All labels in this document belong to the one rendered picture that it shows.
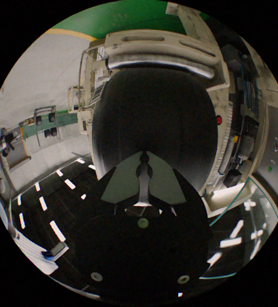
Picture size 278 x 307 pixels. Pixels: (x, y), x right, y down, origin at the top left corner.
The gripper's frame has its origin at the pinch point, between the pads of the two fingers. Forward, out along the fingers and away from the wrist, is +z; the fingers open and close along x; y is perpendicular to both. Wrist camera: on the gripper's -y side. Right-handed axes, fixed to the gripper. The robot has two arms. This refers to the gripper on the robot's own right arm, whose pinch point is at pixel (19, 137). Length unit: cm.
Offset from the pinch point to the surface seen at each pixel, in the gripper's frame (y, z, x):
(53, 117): 84, 319, 321
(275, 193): -40, -42, -167
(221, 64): 0, -16, -141
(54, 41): 102, 19, -37
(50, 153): -164, 579, 874
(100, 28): 95, 37, -88
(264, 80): 4, -24, -170
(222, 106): -14, -6, -150
